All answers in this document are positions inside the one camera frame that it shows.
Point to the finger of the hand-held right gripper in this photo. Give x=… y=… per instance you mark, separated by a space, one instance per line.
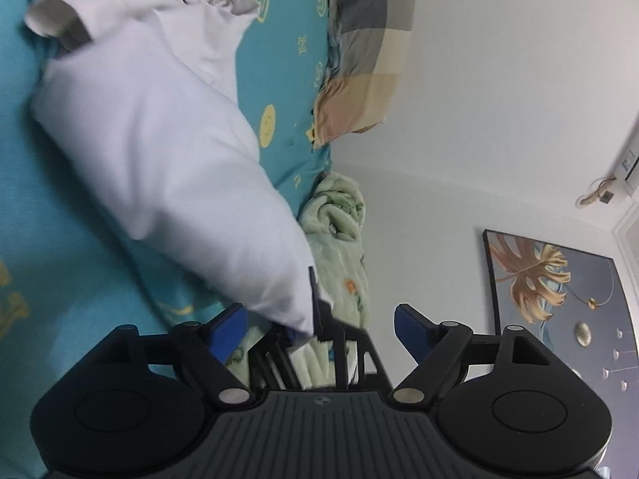
x=291 y=338
x=349 y=344

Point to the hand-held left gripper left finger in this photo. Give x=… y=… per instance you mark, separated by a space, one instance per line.
x=227 y=330

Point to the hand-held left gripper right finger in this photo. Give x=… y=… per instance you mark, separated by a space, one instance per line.
x=408 y=330

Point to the light grey t-shirt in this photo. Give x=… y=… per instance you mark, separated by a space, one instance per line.
x=150 y=159

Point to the pale green fleece blanket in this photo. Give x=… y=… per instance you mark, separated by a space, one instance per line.
x=334 y=219

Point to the teal printed bed sheet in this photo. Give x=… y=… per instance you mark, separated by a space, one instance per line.
x=45 y=209

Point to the white air conditioner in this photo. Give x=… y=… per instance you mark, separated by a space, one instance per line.
x=630 y=157

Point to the checked pillow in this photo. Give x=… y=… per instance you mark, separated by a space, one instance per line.
x=364 y=50

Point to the leaf print wall picture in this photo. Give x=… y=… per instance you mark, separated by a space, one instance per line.
x=549 y=279

